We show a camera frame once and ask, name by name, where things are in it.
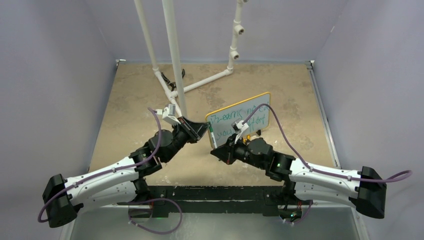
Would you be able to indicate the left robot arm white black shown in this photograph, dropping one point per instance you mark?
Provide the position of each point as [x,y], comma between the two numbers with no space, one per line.
[65,198]

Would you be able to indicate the white green marker pen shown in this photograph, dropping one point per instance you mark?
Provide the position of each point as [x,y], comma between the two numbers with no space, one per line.
[213,139]

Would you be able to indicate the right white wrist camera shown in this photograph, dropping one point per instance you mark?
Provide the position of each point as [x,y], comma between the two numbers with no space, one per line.
[239,127]

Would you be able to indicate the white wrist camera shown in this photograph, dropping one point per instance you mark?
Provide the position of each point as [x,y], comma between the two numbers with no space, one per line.
[168,114]
[239,127]

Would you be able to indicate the white PVC pipe frame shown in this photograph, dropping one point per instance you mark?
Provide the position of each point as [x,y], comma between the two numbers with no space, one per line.
[177,97]

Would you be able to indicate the yellow framed whiteboard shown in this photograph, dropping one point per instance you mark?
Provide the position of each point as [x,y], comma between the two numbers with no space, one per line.
[258,118]

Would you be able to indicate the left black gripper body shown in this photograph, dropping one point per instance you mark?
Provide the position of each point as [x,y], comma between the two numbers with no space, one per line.
[184,130]

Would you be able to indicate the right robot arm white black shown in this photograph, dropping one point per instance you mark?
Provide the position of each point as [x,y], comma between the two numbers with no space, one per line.
[360,189]

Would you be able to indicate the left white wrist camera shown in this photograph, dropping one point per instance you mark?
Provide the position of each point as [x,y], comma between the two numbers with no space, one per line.
[168,114]

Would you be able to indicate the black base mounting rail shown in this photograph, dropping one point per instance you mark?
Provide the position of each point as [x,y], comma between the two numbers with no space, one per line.
[269,201]

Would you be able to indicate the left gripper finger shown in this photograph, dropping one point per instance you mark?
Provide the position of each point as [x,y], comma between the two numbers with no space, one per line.
[193,124]
[198,133]

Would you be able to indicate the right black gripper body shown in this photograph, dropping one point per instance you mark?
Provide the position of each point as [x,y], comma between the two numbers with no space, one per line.
[239,151]

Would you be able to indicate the aluminium extrusion frame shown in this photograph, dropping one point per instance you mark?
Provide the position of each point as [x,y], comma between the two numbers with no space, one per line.
[325,221]

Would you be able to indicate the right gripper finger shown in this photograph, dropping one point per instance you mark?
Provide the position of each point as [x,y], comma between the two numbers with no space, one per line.
[223,155]
[226,148]

